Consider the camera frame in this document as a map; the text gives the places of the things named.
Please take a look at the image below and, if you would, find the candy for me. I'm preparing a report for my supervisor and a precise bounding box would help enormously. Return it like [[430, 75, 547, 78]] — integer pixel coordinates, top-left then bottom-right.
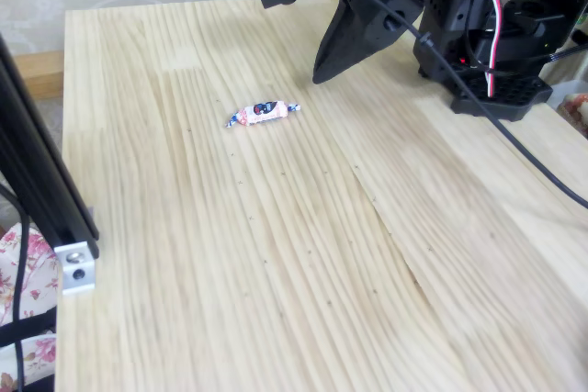
[[223, 100, 302, 129]]

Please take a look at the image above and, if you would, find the black robot arm with base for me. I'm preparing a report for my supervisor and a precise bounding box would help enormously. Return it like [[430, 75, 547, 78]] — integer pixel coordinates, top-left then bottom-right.
[[380, 0, 588, 123]]

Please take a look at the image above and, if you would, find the floral patterned cloth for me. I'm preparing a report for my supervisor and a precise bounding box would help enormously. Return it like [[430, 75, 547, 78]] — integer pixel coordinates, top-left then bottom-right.
[[0, 221, 63, 388], [557, 92, 588, 136]]

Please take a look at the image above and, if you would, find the wooden plank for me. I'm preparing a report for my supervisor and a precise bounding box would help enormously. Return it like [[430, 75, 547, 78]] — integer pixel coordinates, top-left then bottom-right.
[[13, 50, 65, 100]]

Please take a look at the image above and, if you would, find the white and red servo wire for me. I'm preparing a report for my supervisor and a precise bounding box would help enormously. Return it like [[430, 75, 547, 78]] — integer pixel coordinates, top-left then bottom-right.
[[477, 0, 527, 99]]

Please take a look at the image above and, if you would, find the black camera cable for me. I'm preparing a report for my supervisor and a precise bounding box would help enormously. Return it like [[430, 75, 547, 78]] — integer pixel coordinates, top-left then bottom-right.
[[305, 0, 588, 209]]

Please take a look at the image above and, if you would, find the black braided cable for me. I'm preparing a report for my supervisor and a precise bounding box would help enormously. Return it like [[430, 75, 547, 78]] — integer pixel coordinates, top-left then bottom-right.
[[544, 42, 588, 62]]

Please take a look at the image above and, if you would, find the aluminium extrusion post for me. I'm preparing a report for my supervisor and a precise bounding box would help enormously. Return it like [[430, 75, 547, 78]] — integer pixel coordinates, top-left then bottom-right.
[[0, 33, 101, 261]]

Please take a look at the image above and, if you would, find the silver corner bracket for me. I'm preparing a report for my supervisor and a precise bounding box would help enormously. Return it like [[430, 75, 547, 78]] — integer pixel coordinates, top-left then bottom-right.
[[53, 241, 96, 297]]

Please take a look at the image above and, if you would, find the thin black cable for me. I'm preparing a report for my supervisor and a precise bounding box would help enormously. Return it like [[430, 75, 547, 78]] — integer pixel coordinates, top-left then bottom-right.
[[0, 183, 32, 392]]

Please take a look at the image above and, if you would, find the black strap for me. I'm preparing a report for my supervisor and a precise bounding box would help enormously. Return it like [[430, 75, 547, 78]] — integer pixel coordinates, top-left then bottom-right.
[[0, 308, 59, 347]]

